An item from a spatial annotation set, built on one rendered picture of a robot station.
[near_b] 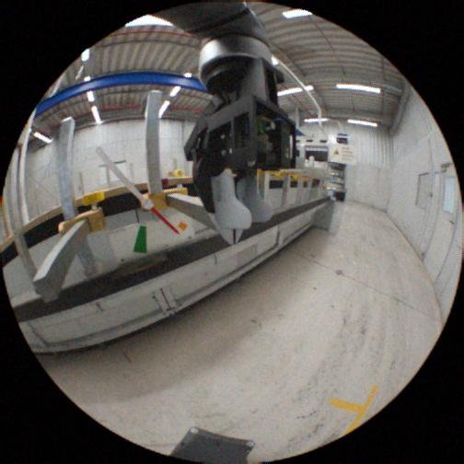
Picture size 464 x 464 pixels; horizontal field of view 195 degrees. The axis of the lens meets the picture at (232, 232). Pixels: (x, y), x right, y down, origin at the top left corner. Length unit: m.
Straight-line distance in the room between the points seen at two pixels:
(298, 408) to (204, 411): 0.47
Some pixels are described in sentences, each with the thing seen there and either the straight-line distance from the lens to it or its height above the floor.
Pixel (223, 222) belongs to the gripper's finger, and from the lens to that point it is 0.16.
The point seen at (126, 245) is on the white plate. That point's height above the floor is 0.75.
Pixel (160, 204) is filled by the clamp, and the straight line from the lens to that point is 0.39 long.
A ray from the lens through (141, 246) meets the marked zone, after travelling 0.42.
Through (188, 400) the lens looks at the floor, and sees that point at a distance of 0.93.
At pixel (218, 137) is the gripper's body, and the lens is 0.15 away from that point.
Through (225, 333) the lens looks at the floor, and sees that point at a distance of 0.99.
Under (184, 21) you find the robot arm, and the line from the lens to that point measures 0.22.
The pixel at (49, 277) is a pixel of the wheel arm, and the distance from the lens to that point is 0.20.
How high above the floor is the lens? 0.91
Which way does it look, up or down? 24 degrees down
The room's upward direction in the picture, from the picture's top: straight up
